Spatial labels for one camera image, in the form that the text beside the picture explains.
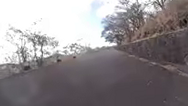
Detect bare roadside bushes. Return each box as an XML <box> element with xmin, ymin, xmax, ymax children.
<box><xmin>0</xmin><ymin>17</ymin><xmax>94</xmax><ymax>72</ymax></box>

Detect dry brown grass slope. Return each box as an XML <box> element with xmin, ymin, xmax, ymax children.
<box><xmin>123</xmin><ymin>0</ymin><xmax>188</xmax><ymax>43</ymax></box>

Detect grey stone retaining wall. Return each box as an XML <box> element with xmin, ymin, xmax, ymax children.
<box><xmin>113</xmin><ymin>24</ymin><xmax>188</xmax><ymax>75</ymax></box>

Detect white painted edge line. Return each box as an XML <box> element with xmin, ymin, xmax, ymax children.
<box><xmin>115</xmin><ymin>40</ymin><xmax>188</xmax><ymax>94</ymax></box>

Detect low pale stone wall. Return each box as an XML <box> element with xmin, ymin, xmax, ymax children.
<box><xmin>0</xmin><ymin>53</ymin><xmax>65</xmax><ymax>81</ymax></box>

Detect row of trees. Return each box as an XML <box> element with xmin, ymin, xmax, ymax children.
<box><xmin>97</xmin><ymin>0</ymin><xmax>188</xmax><ymax>48</ymax></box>

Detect grey asphalt road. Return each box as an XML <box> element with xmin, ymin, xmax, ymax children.
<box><xmin>0</xmin><ymin>38</ymin><xmax>188</xmax><ymax>106</ymax></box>

